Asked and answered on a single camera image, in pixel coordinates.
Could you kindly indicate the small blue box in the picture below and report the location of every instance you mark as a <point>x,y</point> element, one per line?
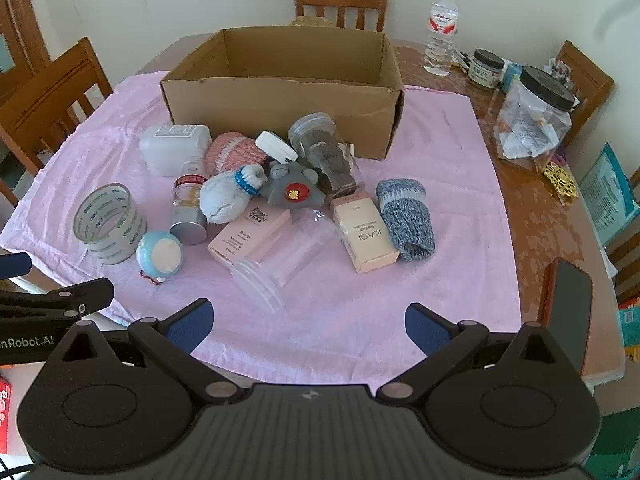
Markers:
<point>512,75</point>

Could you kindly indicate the clear jar with brown pieces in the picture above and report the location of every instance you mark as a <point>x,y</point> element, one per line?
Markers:
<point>325,160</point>

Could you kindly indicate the brown cardboard box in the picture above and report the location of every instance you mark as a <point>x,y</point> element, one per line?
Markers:
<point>280,105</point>

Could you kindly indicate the clear tape roll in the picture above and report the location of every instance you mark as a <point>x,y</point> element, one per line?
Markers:
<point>117,250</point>

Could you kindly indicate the pink cloth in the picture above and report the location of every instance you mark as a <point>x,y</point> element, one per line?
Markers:
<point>450,185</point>

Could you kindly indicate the small jar black lid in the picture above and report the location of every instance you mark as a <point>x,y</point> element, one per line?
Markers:
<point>485,72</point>

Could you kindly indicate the grey plush mouse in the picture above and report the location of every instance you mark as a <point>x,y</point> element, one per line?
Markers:
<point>280,192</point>

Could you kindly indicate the wooden glass-pane door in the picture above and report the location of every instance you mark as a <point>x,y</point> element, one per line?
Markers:
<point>25,20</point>

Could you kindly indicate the teal box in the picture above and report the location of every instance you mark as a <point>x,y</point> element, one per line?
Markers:
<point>631,325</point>

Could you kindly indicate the black smartphone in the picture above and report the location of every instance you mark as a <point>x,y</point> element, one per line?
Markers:
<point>570,310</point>

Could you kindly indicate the gold ornament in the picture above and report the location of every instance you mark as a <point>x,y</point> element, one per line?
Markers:
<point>560,177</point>

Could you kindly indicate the white plastic bottle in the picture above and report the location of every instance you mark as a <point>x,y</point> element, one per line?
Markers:
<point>170,150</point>

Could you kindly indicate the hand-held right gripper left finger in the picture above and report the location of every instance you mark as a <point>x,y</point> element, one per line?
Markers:
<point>192,327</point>

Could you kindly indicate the pink carton box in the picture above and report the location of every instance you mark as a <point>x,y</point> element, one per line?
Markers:
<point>245,237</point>

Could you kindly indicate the blue and white round toy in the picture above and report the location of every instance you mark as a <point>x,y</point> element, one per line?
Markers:
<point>160,255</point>

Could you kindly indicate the grey-blue knitted sock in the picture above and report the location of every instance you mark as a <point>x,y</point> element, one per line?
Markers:
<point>405,220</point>

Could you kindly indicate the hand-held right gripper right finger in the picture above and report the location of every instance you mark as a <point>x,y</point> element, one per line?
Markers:
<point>429,329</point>

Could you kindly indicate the beige carton box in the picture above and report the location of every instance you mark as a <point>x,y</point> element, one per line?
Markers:
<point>365,237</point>

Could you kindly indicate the large clear jar black lid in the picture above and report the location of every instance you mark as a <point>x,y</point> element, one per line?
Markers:
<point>530,130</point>

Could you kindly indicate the gold-topped clear packet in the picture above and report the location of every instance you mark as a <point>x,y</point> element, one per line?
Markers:
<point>310,21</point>

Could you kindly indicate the clear plastic jar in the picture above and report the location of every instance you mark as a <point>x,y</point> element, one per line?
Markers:
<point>280,275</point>

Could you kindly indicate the red packet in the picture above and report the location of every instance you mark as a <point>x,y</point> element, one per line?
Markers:
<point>5,410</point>

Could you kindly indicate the teal booklet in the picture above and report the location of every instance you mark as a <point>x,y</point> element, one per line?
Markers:
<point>607,195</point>

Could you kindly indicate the clear water bottle red label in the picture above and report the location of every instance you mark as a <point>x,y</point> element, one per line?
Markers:
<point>441,35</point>

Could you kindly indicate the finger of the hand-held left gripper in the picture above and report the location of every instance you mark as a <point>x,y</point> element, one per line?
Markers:
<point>75,297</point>
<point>15,264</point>

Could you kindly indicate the pink knitted sock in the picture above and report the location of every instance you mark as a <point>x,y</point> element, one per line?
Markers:
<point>230,152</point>

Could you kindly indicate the small capsule bottle silver cap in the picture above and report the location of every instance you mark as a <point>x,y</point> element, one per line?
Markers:
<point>189,210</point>

